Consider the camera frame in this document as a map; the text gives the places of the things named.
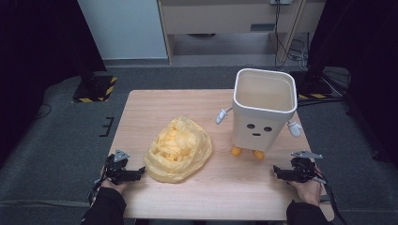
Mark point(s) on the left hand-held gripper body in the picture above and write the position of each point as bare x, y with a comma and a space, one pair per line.
117, 168

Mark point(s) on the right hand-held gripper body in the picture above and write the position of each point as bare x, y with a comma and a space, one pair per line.
303, 170

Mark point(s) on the yellow plastic bag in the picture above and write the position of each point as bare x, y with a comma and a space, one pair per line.
178, 150

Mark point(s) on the white bin with face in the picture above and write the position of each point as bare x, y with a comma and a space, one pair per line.
255, 134

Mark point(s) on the person's left hand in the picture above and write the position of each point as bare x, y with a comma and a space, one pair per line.
115, 187

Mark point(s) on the person's right hand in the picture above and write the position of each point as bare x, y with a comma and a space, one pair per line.
309, 192

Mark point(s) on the black stand with striped base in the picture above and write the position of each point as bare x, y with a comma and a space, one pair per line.
94, 89
313, 86

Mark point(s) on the black curtain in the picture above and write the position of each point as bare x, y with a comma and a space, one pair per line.
366, 47
40, 47

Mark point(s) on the grey power strip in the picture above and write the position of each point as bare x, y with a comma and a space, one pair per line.
281, 1

